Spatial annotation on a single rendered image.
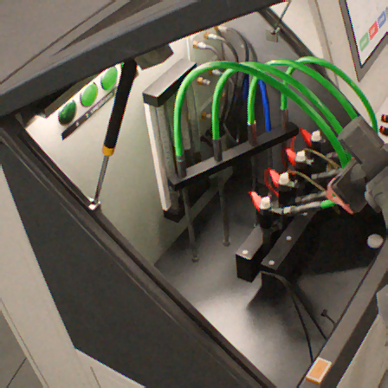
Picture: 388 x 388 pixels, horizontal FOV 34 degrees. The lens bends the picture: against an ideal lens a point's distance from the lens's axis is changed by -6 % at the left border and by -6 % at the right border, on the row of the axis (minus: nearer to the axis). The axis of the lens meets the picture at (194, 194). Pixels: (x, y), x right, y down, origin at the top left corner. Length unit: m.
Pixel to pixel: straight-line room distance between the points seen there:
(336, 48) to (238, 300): 0.63
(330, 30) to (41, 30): 0.67
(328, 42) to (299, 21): 0.09
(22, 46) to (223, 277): 0.74
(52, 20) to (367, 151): 0.63
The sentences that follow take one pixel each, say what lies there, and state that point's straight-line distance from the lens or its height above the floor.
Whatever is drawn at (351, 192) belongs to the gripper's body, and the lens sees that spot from 1.13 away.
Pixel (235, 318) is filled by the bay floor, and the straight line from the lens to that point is 1.50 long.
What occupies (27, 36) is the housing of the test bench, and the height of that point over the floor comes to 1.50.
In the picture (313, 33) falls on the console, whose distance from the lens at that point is 1.50.
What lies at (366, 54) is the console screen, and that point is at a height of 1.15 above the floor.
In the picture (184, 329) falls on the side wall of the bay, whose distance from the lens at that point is 1.13.
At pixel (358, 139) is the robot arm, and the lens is 1.02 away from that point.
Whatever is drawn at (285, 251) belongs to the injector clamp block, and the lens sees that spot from 1.43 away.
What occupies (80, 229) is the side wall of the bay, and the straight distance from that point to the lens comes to 1.10.
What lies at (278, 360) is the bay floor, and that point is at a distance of 1.43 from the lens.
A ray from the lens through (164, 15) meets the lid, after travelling 0.68.
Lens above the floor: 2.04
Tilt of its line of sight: 43 degrees down
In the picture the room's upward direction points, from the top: 8 degrees counter-clockwise
